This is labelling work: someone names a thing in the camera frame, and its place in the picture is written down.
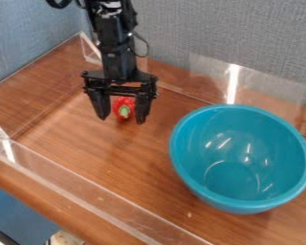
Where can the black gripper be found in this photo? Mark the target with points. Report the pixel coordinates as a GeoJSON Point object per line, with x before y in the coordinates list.
{"type": "Point", "coordinates": [118, 79]}

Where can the red toy strawberry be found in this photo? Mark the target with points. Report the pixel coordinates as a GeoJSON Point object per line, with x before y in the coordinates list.
{"type": "Point", "coordinates": [124, 108]}

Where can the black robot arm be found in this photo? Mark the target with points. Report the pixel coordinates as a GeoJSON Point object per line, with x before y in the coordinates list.
{"type": "Point", "coordinates": [113, 20]}

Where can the blue plastic bowl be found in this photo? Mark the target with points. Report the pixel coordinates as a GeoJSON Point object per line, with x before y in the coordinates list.
{"type": "Point", "coordinates": [240, 157]}

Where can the clear acrylic left barrier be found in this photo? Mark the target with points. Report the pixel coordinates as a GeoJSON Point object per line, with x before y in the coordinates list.
{"type": "Point", "coordinates": [20, 52]}

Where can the clear acrylic barrier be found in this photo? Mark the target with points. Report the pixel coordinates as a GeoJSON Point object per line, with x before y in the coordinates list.
{"type": "Point", "coordinates": [20, 52]}
{"type": "Point", "coordinates": [30, 173]}
{"type": "Point", "coordinates": [217, 82]}

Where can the clear acrylic back barrier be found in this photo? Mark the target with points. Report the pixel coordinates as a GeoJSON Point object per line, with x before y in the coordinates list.
{"type": "Point", "coordinates": [217, 82]}

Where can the clear acrylic front barrier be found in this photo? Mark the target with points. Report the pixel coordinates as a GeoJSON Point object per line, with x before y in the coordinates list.
{"type": "Point", "coordinates": [30, 173]}

